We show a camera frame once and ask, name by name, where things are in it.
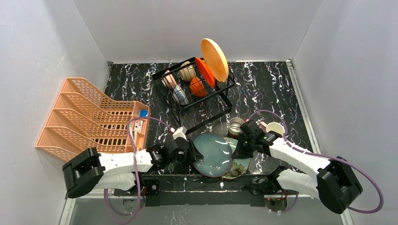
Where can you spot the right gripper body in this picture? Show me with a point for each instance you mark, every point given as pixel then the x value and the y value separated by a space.
pixel 244 144

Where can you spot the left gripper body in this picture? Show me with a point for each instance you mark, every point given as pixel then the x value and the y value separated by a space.
pixel 191 150

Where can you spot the mint green flower plate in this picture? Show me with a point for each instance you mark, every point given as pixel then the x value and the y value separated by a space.
pixel 239 166

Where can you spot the stainless steel cup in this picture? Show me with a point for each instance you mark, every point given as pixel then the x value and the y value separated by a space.
pixel 234 129

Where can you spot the dark teal plate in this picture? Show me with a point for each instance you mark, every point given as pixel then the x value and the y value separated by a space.
pixel 217 155

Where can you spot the black wire dish rack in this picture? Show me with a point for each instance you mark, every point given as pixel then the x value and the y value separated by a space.
pixel 193 102

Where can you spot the blue floral bowl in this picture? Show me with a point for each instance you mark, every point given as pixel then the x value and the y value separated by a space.
pixel 179 95

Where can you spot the orange glossy bowl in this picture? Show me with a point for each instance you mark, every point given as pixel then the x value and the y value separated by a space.
pixel 197 88

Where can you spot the orange patterned bowl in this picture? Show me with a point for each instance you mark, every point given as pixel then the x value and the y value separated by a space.
pixel 169 81

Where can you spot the orange red plate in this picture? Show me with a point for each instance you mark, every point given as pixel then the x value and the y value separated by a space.
pixel 205 71

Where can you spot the yellow plate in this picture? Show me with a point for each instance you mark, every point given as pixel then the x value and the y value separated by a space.
pixel 215 59

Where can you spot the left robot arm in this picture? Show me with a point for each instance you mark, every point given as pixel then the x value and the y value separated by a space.
pixel 91 170

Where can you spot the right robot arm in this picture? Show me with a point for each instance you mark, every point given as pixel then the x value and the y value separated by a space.
pixel 329 180

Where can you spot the pink mug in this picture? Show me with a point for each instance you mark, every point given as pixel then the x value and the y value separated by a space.
pixel 273 126

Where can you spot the red white card box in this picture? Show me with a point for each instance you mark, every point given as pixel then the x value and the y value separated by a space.
pixel 138 126

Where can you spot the blue eraser block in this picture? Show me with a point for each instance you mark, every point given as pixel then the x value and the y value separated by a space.
pixel 143 113

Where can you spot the orange file organizer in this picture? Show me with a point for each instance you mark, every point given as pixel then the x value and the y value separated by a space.
pixel 83 117

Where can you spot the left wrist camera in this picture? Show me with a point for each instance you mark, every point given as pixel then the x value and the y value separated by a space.
pixel 180 133

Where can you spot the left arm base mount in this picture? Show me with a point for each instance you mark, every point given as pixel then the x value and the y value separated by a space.
pixel 149 187

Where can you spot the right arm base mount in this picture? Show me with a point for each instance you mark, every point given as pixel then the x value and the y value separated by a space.
pixel 270 185

